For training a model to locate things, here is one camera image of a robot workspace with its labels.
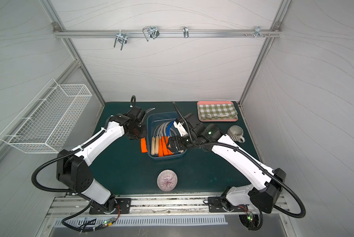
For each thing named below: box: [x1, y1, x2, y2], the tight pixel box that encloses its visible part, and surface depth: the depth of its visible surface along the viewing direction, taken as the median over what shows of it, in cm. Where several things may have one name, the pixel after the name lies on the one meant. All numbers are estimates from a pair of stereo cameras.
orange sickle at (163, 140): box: [160, 119, 172, 157], surface depth 98 cm
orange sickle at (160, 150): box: [158, 120, 170, 158], surface depth 96 cm
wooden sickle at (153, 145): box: [150, 121, 165, 156], surface depth 95 cm
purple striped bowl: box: [156, 169, 178, 192], surface depth 82 cm
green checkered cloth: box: [197, 103, 239, 120], surface depth 117 cm
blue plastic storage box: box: [146, 111, 188, 161], surface depth 100 cm
